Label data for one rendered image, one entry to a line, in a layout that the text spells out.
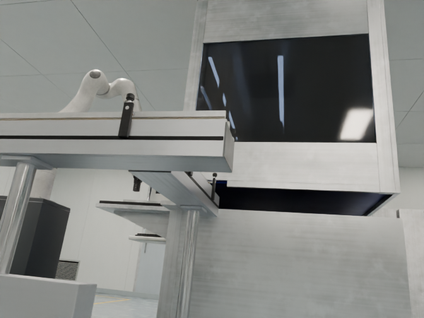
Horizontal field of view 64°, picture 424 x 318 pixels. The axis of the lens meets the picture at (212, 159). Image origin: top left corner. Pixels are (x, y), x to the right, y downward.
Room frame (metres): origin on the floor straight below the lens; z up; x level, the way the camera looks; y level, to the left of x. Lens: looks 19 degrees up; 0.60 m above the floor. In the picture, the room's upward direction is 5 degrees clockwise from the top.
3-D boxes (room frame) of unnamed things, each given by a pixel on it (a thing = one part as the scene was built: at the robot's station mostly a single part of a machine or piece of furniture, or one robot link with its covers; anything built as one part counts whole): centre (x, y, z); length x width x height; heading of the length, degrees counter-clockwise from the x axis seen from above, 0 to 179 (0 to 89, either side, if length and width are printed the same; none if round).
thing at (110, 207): (1.99, 0.25, 0.87); 0.70 x 0.48 x 0.02; 167
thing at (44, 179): (1.73, 0.87, 0.95); 0.19 x 0.19 x 0.18
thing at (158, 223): (1.75, 0.31, 0.80); 0.34 x 0.03 x 0.13; 77
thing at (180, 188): (1.23, 0.09, 0.92); 0.69 x 0.15 x 0.16; 167
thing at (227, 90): (1.49, -0.31, 1.51); 0.85 x 0.01 x 0.59; 77
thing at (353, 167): (2.49, -0.55, 1.54); 2.06 x 1.00 x 1.11; 167
